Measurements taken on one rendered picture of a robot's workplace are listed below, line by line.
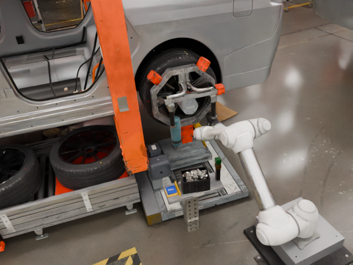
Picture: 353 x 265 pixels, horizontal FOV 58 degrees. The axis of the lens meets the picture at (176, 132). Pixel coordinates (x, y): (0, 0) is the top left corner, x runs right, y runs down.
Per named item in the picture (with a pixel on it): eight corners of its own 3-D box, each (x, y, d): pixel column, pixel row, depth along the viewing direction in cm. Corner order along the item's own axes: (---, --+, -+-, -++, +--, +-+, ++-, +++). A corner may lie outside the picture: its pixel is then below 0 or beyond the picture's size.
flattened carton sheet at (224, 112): (208, 97, 432) (208, 95, 430) (238, 114, 393) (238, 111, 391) (191, 105, 418) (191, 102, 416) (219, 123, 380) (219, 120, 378)
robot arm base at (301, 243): (325, 233, 203) (326, 228, 200) (300, 251, 194) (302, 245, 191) (302, 214, 216) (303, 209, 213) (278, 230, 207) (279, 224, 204)
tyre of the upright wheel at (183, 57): (221, 71, 297) (167, 31, 261) (232, 82, 278) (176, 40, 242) (178, 124, 316) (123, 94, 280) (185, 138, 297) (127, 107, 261)
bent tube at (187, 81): (205, 80, 260) (205, 68, 254) (214, 91, 245) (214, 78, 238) (185, 84, 256) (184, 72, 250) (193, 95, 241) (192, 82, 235)
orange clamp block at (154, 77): (160, 75, 253) (152, 69, 248) (163, 79, 247) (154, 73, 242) (155, 82, 255) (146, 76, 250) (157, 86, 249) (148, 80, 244)
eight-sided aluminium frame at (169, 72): (212, 115, 290) (212, 59, 258) (215, 119, 284) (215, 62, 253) (154, 129, 279) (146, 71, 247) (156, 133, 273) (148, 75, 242)
